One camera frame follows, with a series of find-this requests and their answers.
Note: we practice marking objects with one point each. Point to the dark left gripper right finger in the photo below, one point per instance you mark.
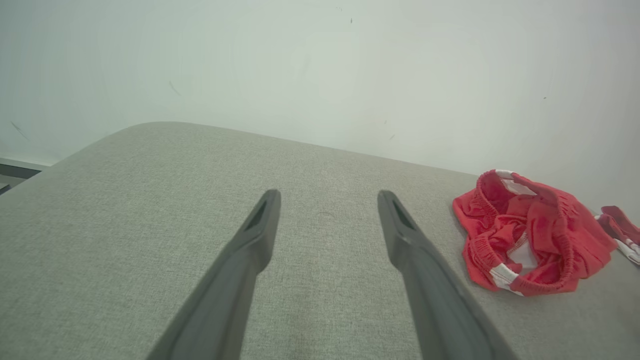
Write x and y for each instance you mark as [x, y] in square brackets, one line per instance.
[435, 300]

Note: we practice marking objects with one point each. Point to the red shirt with white sleeves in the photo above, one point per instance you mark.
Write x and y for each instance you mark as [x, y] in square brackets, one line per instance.
[622, 230]

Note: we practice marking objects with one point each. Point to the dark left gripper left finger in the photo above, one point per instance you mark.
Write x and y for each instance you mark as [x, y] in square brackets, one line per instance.
[230, 290]

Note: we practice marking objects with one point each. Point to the red shorts with white stripes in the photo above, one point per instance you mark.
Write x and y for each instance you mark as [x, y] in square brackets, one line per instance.
[550, 235]

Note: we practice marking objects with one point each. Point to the wall skirting board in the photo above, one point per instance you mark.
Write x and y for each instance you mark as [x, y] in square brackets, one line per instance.
[17, 169]

